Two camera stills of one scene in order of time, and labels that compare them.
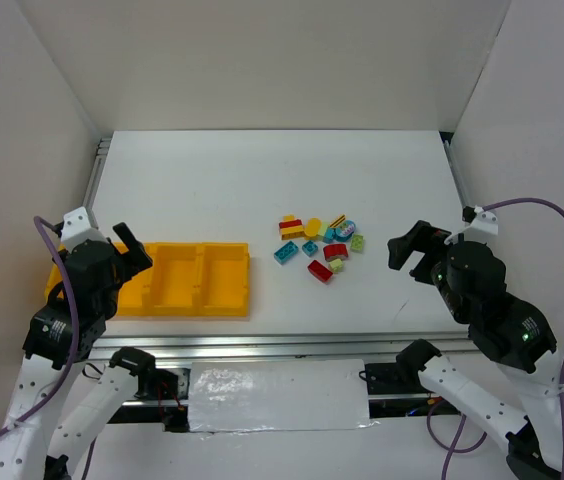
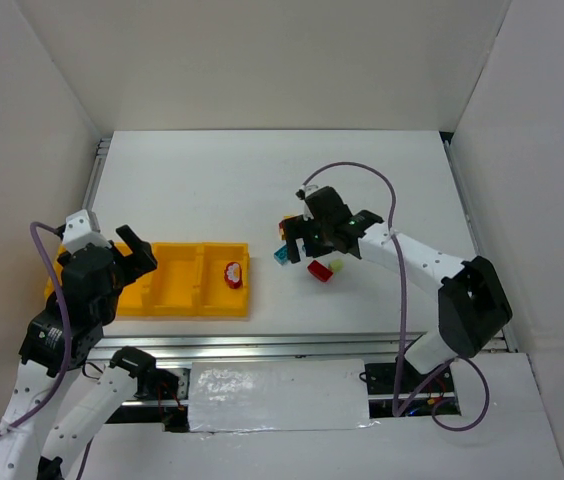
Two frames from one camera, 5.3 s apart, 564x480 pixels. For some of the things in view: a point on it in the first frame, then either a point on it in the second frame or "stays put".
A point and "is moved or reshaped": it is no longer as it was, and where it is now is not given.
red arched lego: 335,251 is moved or reshaped
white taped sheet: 281,395 stays put
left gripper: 125,257 stays put
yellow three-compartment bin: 186,279 stays put
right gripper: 417,250 -> 307,235
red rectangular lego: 320,271 stays put
